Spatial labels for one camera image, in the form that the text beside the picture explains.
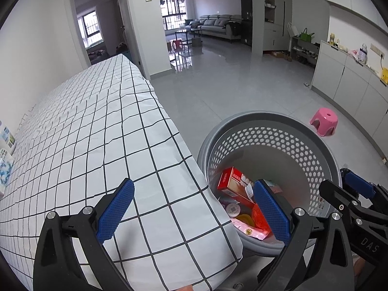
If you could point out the white floor cabinet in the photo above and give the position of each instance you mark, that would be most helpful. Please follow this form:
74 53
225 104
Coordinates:
348 88

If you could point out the yellow box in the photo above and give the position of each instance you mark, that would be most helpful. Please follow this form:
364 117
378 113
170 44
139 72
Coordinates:
384 76

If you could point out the red plastic bag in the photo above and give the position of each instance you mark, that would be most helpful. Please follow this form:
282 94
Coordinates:
260 218

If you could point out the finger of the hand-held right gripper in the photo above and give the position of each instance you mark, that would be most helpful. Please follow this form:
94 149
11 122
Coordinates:
359 183
342 200

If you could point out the white wall outlet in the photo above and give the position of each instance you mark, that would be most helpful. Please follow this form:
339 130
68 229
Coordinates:
377 51

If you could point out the cardboard box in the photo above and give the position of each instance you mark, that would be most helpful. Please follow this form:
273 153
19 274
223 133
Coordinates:
197 42

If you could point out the red and white toothpaste box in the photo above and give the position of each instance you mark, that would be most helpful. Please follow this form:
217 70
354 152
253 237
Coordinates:
233 183

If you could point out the pink plastic stool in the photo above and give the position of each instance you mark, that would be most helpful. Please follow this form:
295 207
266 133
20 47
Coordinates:
324 121

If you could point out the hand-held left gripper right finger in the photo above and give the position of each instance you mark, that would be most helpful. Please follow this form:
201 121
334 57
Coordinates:
271 209

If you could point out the white jar with blue lid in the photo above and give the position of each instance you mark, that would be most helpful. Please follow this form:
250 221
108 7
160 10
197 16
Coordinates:
7 136

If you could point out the dark coffee table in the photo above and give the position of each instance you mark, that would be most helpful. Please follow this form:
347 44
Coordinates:
188 33

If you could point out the grey perforated basket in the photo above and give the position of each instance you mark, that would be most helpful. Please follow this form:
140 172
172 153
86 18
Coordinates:
288 145

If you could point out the red plastic stool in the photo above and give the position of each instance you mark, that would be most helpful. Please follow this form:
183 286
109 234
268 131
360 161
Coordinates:
177 44

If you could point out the green bag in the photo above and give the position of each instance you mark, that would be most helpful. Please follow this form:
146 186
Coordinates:
307 36

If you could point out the shoe rack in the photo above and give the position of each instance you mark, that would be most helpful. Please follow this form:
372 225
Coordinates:
303 51

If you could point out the white and blue tissue pack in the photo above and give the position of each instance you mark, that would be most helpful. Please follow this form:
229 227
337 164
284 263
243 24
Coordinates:
4 169

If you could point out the pink and white figure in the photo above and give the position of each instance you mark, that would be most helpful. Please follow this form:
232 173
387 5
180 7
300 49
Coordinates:
360 54

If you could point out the grey sofa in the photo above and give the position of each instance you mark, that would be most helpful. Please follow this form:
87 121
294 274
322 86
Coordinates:
215 25

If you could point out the white black-checked tablecloth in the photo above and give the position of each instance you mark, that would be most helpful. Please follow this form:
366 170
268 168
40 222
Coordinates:
106 127

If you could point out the pink snack wrapper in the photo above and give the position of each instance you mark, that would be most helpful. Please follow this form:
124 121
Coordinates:
251 233

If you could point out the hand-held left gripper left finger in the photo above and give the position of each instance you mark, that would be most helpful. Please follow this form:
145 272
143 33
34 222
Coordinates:
116 209

